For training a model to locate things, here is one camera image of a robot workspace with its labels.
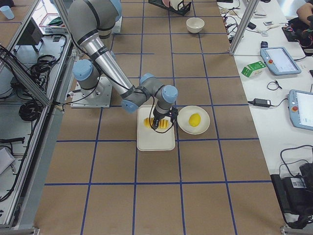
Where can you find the blue plastic cup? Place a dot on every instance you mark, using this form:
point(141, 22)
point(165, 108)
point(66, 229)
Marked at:
point(7, 12)

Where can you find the teach pendant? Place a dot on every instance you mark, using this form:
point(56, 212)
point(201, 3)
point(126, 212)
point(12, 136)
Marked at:
point(301, 109)
point(279, 61)

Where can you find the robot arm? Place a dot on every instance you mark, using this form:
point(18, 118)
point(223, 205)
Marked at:
point(90, 21)

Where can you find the pink plate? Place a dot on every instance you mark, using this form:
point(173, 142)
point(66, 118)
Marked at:
point(166, 3)

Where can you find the black equipment case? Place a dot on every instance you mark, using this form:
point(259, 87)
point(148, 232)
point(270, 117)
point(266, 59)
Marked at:
point(295, 195)

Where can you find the cream bowl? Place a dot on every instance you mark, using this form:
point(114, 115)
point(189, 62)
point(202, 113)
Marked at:
point(195, 25)

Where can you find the upper teach pendant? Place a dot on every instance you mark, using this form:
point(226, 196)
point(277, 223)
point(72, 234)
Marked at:
point(279, 61)

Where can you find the white plate with lemon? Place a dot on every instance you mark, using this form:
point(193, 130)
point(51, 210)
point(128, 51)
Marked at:
point(184, 115)

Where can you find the green white carton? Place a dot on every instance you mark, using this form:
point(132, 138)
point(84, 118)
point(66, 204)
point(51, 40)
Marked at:
point(253, 69)

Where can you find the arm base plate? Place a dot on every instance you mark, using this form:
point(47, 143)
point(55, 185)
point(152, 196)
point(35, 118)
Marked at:
point(117, 27)
point(93, 98)

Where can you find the yellow lemon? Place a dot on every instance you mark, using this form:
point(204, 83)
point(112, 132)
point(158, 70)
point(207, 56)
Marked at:
point(194, 120)

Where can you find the lower teach pendant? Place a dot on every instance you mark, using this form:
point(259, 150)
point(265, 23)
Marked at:
point(301, 109)

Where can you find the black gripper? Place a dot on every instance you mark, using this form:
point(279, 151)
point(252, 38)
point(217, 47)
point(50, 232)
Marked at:
point(158, 114)

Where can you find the person at desk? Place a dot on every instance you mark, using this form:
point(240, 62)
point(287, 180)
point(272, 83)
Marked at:
point(304, 12)

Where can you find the white rectangular tray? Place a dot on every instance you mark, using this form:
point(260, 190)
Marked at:
point(148, 139)

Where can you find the black plate rack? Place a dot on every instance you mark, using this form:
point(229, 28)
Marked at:
point(180, 12)

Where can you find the aluminium frame post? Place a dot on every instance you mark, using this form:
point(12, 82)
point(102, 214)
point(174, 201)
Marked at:
point(243, 25)

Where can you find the black power adapter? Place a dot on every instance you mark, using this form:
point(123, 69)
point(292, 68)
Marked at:
point(262, 102)

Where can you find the cream plate in rack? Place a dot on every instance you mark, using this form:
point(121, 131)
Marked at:
point(177, 4)

